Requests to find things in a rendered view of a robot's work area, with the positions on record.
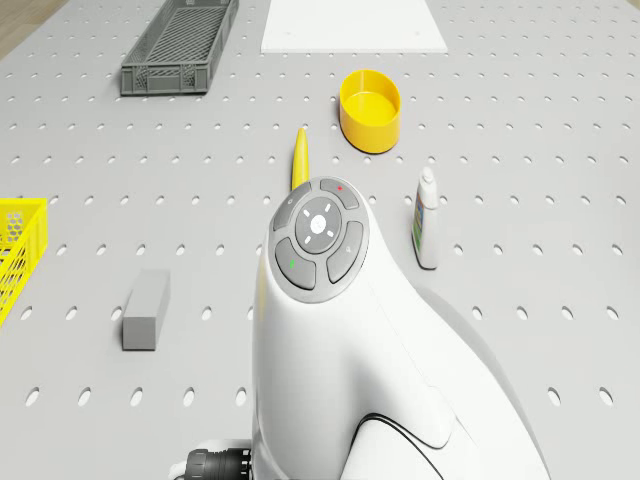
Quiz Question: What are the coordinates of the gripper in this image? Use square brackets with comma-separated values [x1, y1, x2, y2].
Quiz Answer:
[168, 437, 257, 480]

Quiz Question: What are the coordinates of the small white bottle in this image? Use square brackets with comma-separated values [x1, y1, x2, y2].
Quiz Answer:
[410, 165, 442, 272]

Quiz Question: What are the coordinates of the grey cube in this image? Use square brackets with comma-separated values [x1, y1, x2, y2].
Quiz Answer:
[121, 269, 172, 353]

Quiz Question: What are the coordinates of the yellow basket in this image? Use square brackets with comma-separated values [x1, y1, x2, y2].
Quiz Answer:
[0, 197, 49, 330]

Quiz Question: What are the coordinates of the banana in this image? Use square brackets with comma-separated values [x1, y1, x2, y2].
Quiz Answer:
[290, 127, 313, 193]

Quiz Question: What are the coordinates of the yellow bowl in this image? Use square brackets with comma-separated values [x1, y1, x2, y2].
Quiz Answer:
[338, 70, 403, 155]

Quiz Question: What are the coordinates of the dark grey basket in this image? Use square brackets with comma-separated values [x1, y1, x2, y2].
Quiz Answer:
[119, 0, 241, 98]

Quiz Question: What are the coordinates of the white board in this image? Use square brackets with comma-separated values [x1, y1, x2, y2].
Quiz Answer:
[260, 0, 450, 55]

